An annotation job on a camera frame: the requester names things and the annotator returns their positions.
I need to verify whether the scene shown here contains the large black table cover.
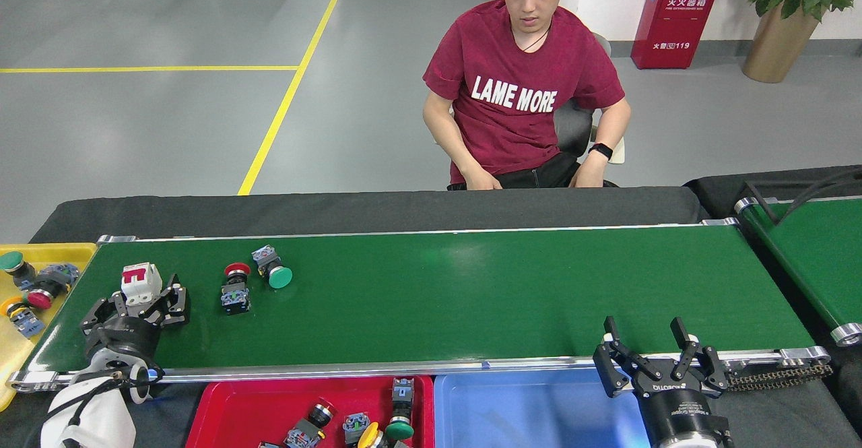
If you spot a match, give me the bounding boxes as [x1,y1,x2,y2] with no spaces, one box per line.
[0,187,856,448]

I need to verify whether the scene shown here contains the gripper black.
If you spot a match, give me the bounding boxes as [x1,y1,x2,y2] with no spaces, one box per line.
[79,274,192,366]
[593,315,733,446]

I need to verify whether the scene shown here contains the short green conveyor belt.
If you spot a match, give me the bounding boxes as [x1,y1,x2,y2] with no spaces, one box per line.
[734,195,862,348]

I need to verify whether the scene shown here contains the blue plastic tray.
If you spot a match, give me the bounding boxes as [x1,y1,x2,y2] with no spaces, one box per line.
[434,369,657,448]

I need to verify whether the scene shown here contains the person's right hand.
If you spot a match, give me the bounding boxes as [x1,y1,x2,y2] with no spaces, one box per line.
[463,167,504,191]

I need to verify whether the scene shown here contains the yellow plastic tray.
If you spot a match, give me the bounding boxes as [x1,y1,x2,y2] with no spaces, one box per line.
[0,243,98,412]

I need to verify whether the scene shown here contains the white breaker with red lever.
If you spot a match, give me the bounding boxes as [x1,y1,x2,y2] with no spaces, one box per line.
[121,262,164,308]

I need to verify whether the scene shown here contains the red fire extinguisher box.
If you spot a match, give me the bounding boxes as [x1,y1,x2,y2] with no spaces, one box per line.
[630,0,725,70]

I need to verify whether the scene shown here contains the red plastic tray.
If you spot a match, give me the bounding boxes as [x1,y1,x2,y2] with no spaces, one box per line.
[187,375,436,448]

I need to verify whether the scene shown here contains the small black table cover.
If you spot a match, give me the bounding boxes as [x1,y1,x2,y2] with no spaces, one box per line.
[684,164,862,398]

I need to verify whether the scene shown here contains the person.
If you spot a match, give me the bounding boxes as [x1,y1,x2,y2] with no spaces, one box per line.
[422,0,632,191]

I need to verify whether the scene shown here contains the yellow push button switch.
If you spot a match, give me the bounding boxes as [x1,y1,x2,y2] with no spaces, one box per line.
[0,296,46,339]
[357,422,387,448]

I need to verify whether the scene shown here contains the black drive chain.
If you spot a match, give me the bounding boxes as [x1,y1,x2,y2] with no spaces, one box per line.
[724,362,834,393]

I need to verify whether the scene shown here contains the long green conveyor belt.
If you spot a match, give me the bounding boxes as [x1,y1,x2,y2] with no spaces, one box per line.
[7,218,832,393]

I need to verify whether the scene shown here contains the potted plant in gold pot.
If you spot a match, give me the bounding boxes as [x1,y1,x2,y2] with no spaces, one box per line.
[734,0,862,84]

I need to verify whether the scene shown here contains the black cable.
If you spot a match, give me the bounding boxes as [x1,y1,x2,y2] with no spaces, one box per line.
[778,167,862,225]

